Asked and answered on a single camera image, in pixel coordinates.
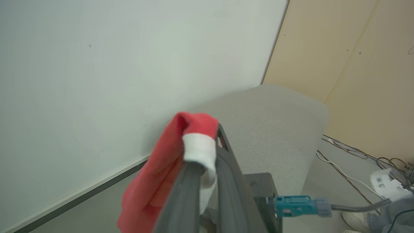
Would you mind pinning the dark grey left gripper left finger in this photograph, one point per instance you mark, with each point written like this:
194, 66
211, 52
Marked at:
181, 200

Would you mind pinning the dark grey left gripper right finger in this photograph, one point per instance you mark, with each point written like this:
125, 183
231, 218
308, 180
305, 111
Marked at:
231, 187

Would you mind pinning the red and white garment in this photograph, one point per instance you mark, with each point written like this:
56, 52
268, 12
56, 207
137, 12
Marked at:
155, 181

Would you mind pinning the grey fabric sofa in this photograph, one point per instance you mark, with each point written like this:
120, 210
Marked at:
275, 129

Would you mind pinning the white and black baseboard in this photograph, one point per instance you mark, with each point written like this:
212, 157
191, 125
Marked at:
81, 194

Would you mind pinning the white sneaker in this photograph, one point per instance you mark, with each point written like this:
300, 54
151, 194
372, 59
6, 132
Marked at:
355, 220

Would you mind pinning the blue-grey trouser leg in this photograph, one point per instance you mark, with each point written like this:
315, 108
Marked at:
394, 215

